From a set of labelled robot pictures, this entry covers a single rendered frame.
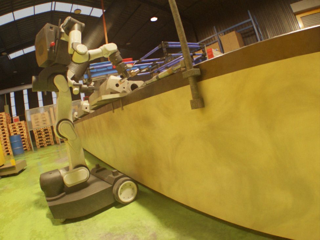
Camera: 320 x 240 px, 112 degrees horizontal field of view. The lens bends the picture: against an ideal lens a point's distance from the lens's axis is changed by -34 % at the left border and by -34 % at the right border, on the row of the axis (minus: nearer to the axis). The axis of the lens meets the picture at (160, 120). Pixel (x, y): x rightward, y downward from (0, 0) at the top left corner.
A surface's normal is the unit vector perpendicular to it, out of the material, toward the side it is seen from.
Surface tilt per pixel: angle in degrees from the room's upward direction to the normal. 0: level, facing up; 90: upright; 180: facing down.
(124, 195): 90
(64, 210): 90
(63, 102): 114
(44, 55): 100
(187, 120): 90
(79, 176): 90
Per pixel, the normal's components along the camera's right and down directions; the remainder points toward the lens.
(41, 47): -0.37, 0.31
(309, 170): -0.79, 0.19
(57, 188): 0.69, -0.09
